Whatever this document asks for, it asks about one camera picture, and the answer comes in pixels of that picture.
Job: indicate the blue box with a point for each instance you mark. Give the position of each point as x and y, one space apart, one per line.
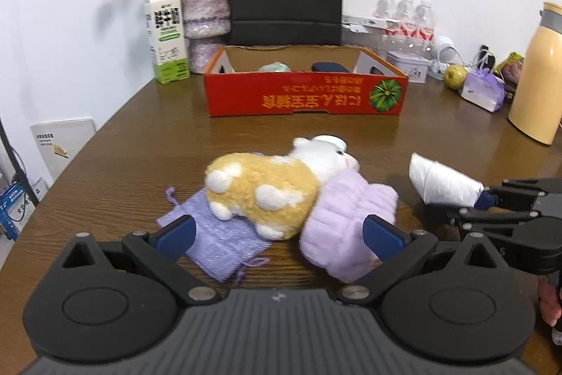
17 208

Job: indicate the colourful snack packet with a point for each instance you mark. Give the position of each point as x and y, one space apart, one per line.
511 69

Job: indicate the purple white tissue packet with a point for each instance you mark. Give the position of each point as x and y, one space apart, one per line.
483 91

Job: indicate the white book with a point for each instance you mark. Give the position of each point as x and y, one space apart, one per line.
61 146

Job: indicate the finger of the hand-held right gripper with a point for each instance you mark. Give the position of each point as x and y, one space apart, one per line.
518 192
491 219

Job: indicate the person's right hand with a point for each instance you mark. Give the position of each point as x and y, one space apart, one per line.
549 300

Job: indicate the long white box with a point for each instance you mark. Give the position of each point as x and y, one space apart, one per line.
366 23

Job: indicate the grey tin box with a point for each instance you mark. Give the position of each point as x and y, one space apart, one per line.
410 67

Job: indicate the red cardboard box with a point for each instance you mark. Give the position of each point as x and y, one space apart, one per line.
303 98

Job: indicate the small white fan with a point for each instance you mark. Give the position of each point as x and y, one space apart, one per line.
444 50

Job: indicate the yellow white plush toy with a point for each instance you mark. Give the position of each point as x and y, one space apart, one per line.
263 186

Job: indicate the black light stand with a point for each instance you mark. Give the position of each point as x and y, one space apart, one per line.
19 164

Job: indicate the yellow green apple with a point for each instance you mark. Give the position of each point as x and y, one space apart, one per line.
455 77

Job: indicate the clear water bottle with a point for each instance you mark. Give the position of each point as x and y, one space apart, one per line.
406 17
425 23
386 12

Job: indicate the white green milk carton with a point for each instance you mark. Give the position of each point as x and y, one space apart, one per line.
167 36

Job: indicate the yellow thermos jug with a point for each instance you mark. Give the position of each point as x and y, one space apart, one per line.
538 94

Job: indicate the clear iridescent plastic bag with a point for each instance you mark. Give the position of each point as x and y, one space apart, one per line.
274 67

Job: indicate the navy zip case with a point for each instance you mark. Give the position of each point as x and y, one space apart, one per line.
329 66

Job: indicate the purple fluffy headband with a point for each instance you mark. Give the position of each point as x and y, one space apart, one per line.
347 203

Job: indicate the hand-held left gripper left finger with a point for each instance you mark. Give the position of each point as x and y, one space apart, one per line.
178 237

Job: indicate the purple ceramic vase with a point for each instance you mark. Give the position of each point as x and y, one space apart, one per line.
204 19

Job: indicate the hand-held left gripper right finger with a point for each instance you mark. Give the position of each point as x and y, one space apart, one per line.
383 241

